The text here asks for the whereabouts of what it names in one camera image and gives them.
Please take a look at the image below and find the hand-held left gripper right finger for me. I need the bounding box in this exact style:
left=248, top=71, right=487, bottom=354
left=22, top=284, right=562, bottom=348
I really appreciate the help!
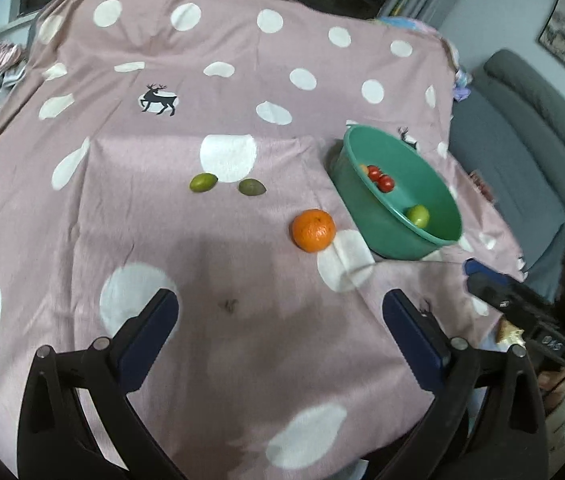
left=377, top=289, right=548, bottom=480

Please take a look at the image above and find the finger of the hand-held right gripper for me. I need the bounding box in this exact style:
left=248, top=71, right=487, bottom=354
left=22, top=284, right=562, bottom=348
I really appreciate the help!
left=465, top=258, right=556, bottom=306
left=467, top=276, right=565, bottom=374

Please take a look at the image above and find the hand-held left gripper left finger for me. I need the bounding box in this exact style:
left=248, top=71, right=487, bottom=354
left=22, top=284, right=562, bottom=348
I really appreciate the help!
left=16, top=288, right=186, bottom=480

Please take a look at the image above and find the green plastic basin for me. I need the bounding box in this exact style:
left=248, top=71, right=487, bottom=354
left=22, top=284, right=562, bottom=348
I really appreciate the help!
left=329, top=124, right=463, bottom=261

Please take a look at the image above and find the yellow round pear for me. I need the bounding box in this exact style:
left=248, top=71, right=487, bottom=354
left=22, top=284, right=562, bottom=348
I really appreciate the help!
left=407, top=204, right=431, bottom=228

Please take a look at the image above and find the orange mandarin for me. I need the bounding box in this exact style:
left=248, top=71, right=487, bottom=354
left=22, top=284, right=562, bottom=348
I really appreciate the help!
left=291, top=208, right=337, bottom=253

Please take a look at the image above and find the grey sofa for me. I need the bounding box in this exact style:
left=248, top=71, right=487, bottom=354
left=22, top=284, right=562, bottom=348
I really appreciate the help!
left=450, top=49, right=565, bottom=288

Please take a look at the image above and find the pink polka dot blanket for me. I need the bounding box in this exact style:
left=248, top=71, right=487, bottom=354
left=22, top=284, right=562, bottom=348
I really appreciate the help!
left=0, top=0, right=531, bottom=480

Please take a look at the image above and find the light green oval fruit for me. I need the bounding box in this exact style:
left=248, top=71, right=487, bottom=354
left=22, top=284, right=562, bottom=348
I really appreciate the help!
left=190, top=172, right=219, bottom=193

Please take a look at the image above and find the light blue cloth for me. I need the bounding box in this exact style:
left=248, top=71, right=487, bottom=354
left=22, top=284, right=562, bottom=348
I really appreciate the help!
left=377, top=16, right=438, bottom=32

